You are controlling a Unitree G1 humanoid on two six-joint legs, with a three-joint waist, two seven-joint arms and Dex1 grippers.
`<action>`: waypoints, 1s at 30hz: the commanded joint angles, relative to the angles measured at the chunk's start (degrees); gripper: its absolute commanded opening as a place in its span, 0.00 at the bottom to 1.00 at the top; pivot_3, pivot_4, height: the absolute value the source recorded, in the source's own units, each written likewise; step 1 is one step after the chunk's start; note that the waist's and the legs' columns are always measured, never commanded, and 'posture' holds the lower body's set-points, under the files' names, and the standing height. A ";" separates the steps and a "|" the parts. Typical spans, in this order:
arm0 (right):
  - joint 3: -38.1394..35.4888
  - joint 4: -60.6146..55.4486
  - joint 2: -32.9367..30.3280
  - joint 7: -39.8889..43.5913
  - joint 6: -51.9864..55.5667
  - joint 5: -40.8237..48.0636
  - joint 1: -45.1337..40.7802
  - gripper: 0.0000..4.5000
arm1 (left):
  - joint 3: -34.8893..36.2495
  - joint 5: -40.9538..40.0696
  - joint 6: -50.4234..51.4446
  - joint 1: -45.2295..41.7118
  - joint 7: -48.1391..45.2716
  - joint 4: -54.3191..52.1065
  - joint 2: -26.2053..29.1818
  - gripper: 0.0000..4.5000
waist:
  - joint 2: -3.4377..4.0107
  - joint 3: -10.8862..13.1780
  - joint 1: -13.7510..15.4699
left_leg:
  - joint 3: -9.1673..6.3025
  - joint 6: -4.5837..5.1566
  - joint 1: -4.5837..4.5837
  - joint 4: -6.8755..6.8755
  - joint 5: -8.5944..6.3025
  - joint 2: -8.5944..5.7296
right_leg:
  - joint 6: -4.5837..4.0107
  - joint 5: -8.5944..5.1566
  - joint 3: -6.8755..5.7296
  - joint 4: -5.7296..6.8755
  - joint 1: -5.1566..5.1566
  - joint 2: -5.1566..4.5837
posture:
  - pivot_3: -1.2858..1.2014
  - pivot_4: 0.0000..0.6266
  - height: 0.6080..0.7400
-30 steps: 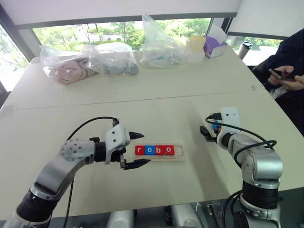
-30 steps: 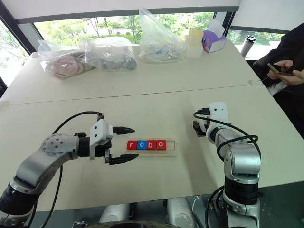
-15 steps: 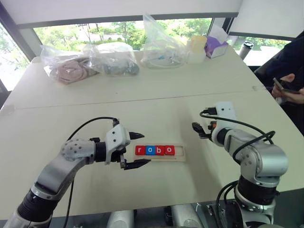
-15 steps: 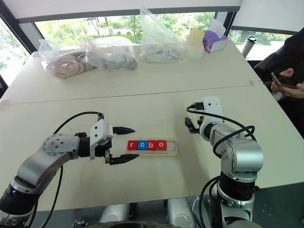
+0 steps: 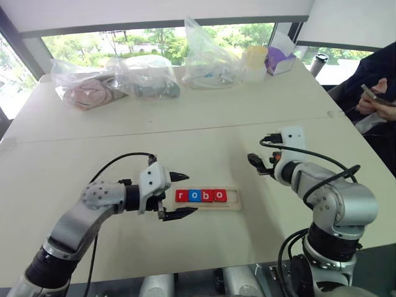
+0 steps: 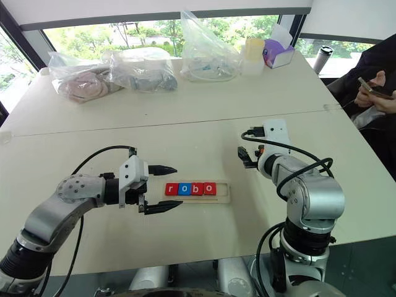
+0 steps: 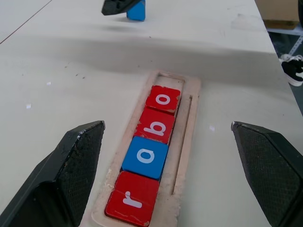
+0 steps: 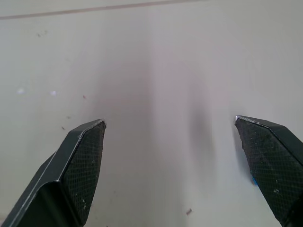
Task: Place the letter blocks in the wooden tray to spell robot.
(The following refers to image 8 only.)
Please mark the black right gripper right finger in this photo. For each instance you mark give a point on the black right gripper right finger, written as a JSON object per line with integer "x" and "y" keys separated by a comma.
{"x": 277, "y": 163}

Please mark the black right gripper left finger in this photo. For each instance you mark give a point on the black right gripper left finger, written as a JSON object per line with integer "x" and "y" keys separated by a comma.
{"x": 64, "y": 177}

